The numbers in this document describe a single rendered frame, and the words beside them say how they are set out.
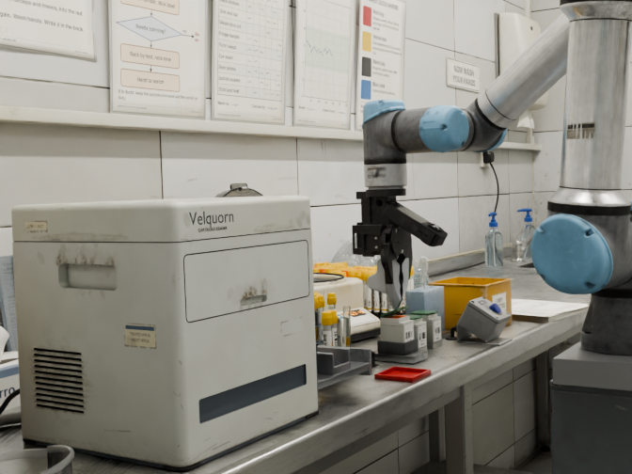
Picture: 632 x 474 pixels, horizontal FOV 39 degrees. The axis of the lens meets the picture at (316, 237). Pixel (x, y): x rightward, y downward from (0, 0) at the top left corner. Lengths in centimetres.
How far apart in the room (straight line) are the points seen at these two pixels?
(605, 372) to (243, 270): 59
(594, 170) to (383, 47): 152
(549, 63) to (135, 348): 82
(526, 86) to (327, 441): 68
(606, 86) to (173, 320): 68
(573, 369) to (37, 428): 77
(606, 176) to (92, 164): 96
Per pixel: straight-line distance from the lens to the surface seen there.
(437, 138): 146
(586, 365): 139
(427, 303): 176
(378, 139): 153
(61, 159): 172
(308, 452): 114
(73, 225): 108
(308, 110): 237
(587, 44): 131
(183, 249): 98
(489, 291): 185
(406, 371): 148
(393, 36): 280
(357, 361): 138
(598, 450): 145
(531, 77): 151
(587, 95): 130
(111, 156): 181
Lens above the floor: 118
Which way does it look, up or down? 3 degrees down
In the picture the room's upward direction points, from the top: 2 degrees counter-clockwise
